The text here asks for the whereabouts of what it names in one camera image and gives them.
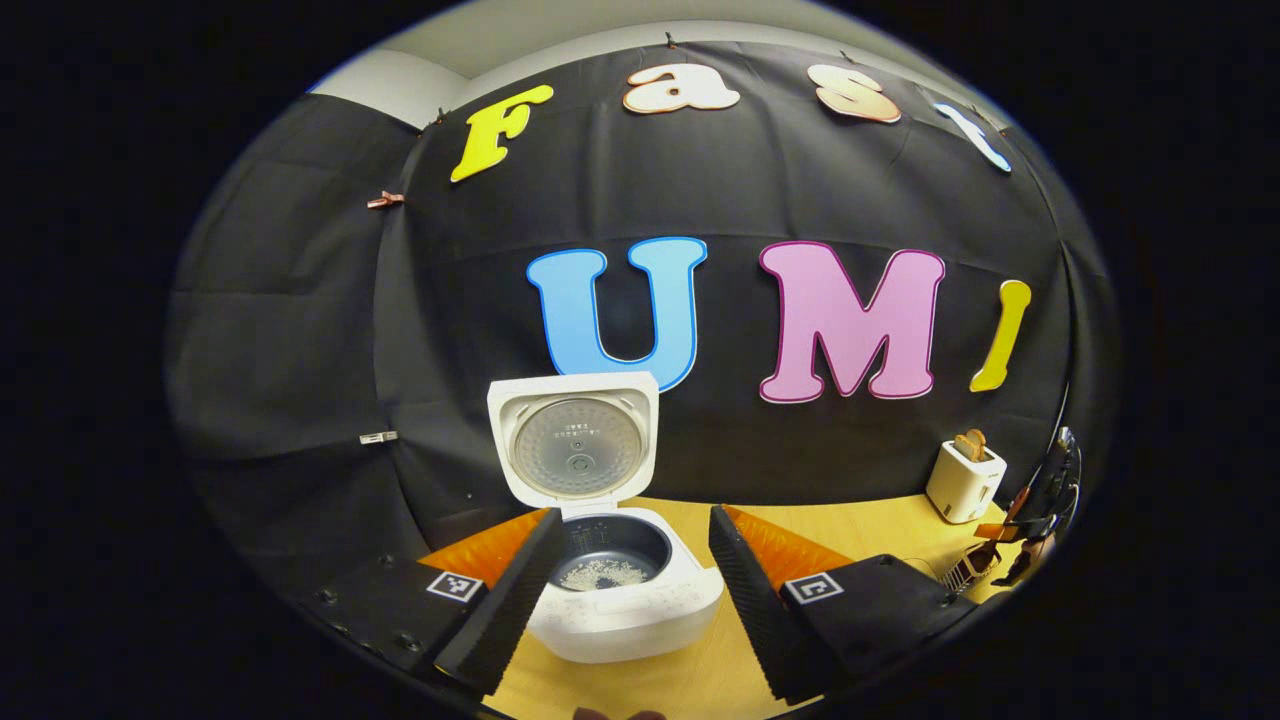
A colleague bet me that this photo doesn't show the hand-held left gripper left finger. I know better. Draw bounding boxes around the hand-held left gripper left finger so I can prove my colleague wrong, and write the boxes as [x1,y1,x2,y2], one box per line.
[318,507,572,704]

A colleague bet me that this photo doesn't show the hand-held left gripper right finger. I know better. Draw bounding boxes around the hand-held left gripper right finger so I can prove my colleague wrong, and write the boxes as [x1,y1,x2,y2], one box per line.
[708,504,1001,705]

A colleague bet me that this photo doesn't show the slatted chopstick holder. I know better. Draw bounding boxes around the slatted chopstick holder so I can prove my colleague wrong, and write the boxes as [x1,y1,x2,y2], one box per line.
[940,547,999,598]

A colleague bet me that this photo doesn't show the white rice grains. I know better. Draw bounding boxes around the white rice grains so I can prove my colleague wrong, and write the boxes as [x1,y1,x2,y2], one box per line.
[558,558,649,591]

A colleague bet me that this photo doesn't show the white rice cooker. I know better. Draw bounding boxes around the white rice cooker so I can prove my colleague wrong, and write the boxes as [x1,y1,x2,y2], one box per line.
[486,371,725,665]

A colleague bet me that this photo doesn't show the white toaster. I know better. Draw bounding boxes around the white toaster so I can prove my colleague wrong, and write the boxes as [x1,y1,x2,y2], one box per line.
[925,440,1008,525]

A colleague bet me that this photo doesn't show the black backdrop cloth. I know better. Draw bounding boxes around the black backdrop cloth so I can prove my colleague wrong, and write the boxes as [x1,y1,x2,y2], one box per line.
[165,40,1121,641]

